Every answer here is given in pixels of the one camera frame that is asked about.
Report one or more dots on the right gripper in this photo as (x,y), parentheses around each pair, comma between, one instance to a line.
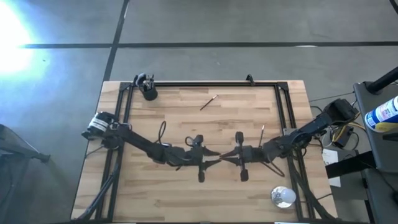
(250,154)

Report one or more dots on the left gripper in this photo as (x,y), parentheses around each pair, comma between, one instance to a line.
(194,155)

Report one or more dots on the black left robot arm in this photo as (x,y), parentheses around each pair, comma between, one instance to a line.
(140,144)

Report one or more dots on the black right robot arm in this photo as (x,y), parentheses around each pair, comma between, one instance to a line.
(311,127)

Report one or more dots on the black mesh pen cup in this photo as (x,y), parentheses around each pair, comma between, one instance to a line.
(150,95)

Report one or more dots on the white paper sheet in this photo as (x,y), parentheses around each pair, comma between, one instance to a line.
(330,157)

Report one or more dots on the black power supply box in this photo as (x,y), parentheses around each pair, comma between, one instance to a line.
(342,140)

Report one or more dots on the grey metal cart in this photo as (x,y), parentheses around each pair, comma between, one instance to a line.
(382,149)

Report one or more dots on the blue white spray can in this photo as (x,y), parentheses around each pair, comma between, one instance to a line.
(384,112)

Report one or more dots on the black pole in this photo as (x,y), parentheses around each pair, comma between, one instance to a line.
(384,81)

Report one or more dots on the dark chair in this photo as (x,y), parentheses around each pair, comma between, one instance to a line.
(15,174)

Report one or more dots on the black aluminium table frame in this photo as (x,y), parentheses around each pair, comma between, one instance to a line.
(217,84)

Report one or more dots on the black diagonal frame strut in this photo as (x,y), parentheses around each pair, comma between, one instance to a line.
(99,196)
(308,193)

